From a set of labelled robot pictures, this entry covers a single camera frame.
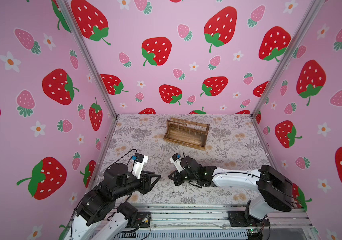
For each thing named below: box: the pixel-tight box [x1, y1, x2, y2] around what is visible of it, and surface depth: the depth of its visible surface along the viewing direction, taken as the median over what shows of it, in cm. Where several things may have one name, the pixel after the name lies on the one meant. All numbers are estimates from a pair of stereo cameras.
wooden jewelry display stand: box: [163, 117, 210, 151], surface depth 106 cm
